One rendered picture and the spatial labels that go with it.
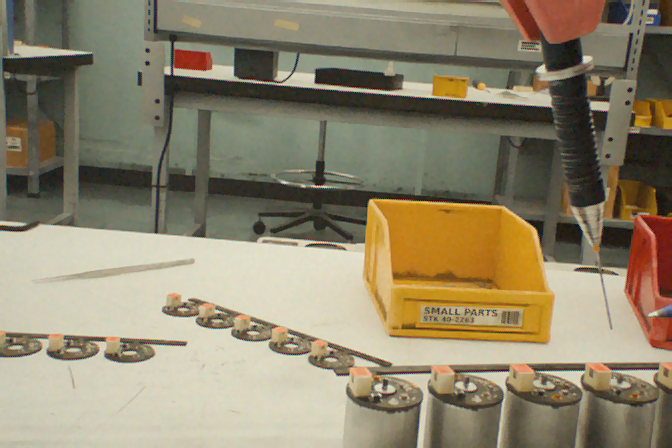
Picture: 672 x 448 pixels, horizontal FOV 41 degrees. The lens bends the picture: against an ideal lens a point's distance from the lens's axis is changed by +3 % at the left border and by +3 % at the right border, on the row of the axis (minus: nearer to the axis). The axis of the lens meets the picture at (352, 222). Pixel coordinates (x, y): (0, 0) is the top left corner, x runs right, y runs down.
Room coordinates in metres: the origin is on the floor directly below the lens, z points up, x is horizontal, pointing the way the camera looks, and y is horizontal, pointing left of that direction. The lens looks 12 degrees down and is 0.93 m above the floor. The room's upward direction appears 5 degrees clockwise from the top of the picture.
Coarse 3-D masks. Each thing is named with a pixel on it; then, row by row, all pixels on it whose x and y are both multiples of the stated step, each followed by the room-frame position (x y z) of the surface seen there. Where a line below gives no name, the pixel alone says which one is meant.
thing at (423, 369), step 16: (336, 368) 0.28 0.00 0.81; (368, 368) 0.29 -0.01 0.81; (384, 368) 0.29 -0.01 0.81; (400, 368) 0.29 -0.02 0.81; (416, 368) 0.29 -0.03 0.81; (464, 368) 0.29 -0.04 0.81; (480, 368) 0.29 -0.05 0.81; (496, 368) 0.30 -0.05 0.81; (544, 368) 0.30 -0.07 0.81; (560, 368) 0.30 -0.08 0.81; (576, 368) 0.30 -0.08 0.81; (624, 368) 0.31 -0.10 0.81; (640, 368) 0.31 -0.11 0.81; (656, 368) 0.31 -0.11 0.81
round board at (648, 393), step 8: (584, 376) 0.30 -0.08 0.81; (616, 376) 0.30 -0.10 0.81; (624, 376) 0.30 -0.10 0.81; (632, 376) 0.30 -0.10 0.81; (584, 384) 0.29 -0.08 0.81; (632, 384) 0.29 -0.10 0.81; (640, 384) 0.29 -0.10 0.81; (648, 384) 0.30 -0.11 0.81; (592, 392) 0.28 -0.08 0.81; (600, 392) 0.28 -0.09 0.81; (608, 392) 0.28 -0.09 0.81; (616, 392) 0.28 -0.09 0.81; (624, 392) 0.29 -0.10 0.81; (632, 392) 0.29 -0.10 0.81; (640, 392) 0.29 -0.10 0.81; (648, 392) 0.29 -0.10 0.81; (656, 392) 0.29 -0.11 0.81; (616, 400) 0.28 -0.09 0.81; (624, 400) 0.28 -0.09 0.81; (632, 400) 0.28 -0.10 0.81; (640, 400) 0.28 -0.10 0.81; (648, 400) 0.28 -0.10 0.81
